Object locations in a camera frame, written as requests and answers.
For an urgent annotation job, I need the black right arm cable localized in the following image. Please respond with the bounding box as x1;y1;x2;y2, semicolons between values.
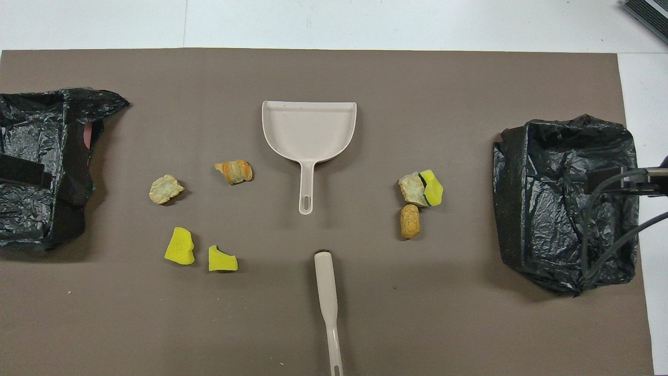
578;166;668;293

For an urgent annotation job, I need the pale bread chunk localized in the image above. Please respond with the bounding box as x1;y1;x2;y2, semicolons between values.
399;172;430;207
149;174;185;205

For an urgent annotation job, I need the beige hand brush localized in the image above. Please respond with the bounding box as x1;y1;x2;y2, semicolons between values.
314;250;344;376

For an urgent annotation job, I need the yellow green sponge piece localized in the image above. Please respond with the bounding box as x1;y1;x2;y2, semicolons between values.
419;169;444;207

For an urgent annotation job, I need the black trash bag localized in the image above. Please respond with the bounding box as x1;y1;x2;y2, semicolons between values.
0;87;130;250
492;114;640;297

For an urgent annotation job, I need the brown bread roll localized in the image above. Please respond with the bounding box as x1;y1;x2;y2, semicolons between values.
400;204;421;240

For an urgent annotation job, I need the beige plastic dustpan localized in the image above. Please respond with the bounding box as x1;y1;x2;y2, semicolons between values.
261;101;358;215

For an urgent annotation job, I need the dark ribbed object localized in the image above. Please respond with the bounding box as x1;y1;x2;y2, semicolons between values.
622;0;668;46

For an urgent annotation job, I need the brown table mat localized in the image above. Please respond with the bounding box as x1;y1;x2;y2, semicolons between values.
0;48;654;376

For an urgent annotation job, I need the orange striped croissant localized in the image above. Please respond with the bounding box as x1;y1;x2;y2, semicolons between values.
214;160;254;185

